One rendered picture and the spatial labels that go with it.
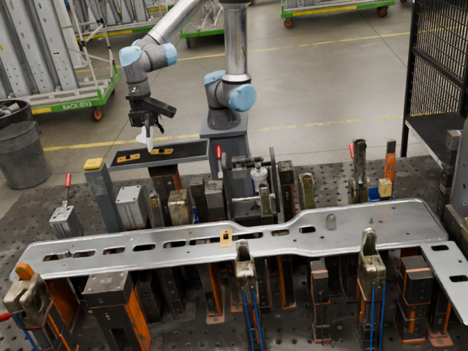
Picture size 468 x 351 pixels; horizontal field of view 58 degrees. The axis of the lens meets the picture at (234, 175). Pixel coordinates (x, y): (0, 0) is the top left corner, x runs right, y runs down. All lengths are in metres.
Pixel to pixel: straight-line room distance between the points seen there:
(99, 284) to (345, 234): 0.76
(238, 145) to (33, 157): 2.67
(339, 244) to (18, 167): 3.35
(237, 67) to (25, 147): 2.80
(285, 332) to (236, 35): 1.06
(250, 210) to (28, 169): 2.97
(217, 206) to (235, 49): 0.59
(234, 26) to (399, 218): 0.88
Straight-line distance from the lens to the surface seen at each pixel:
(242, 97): 1.68
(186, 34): 7.50
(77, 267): 1.48
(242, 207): 1.57
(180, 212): 1.49
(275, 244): 1.35
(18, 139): 4.11
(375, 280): 1.23
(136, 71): 1.49
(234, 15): 1.64
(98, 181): 1.70
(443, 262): 1.33
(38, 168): 4.28
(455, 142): 1.54
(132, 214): 1.53
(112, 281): 1.33
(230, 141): 1.86
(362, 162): 1.47
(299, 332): 1.50
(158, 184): 1.65
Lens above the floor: 1.89
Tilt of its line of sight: 32 degrees down
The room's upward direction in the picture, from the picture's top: 9 degrees counter-clockwise
